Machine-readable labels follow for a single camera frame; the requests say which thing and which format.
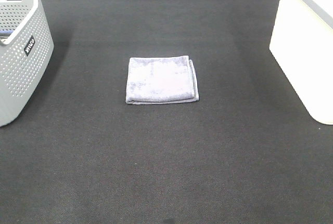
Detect white storage box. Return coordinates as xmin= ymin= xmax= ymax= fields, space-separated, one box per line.
xmin=269 ymin=0 xmax=332 ymax=125

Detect lavender grey towel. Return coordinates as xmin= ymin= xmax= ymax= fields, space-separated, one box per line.
xmin=125 ymin=56 xmax=199 ymax=105

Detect blue towel in basket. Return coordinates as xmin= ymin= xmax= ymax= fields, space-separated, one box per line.
xmin=0 ymin=30 xmax=13 ymax=38

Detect grey perforated laundry basket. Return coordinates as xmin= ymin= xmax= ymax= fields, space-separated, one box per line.
xmin=1 ymin=0 xmax=54 ymax=126

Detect black fabric table mat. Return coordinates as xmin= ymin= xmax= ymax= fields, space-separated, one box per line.
xmin=1 ymin=0 xmax=332 ymax=223

